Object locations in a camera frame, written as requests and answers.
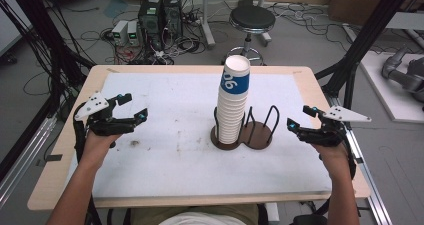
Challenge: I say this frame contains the brown cardboard box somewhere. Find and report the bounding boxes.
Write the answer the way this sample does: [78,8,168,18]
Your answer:
[327,0,424,27]

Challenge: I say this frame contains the person's clothing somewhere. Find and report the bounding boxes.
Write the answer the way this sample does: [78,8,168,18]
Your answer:
[129,203,260,225]

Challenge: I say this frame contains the brown wire cup holder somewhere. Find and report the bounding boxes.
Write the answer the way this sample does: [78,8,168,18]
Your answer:
[210,104,281,151]

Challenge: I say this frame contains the person's left hand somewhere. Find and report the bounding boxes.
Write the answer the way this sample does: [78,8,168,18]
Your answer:
[81,131,123,166]

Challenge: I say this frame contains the grey power supply unit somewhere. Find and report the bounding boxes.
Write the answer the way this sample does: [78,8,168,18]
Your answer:
[126,20,141,47]
[111,19,130,47]

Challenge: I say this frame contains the grey metal stand leg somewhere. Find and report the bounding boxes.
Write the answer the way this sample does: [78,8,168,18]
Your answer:
[199,0,217,50]

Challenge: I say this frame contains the black round stool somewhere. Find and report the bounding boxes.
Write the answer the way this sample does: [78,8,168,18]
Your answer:
[221,0,277,66]

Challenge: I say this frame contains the aluminium floor rail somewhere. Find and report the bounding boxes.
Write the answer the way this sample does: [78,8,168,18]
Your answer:
[0,114,58,209]
[327,94,394,225]

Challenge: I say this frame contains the person's right hand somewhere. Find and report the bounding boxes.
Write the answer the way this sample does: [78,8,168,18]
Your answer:
[310,141,350,173]

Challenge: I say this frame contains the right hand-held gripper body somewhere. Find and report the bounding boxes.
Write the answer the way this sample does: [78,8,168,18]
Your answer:
[296,105,372,148]

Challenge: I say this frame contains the light wooden table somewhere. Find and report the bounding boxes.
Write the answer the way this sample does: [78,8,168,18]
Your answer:
[27,64,372,212]

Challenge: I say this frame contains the white floor platform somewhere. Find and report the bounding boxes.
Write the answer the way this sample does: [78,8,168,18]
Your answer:
[359,50,424,125]

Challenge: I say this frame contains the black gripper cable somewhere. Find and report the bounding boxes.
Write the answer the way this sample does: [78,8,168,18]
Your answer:
[72,102,89,163]
[339,123,358,181]

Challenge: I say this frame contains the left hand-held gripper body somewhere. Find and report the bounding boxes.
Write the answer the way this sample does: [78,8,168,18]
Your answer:
[73,91,135,137]

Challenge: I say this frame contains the black computer tower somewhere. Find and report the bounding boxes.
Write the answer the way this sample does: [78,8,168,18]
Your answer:
[137,0,166,52]
[163,0,184,40]

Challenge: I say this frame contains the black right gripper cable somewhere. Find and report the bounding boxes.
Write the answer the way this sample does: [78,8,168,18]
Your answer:
[339,123,358,181]

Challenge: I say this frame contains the stack of white paper cups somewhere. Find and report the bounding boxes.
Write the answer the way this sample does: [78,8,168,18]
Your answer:
[216,54,251,145]

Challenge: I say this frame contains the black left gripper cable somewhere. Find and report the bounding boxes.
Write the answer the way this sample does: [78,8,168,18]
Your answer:
[72,102,89,163]

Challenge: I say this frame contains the white table mat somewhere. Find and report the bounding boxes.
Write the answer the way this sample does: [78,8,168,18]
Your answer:
[65,72,333,200]

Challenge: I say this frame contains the black frame post with cables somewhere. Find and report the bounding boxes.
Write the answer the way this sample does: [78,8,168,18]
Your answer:
[0,0,97,123]

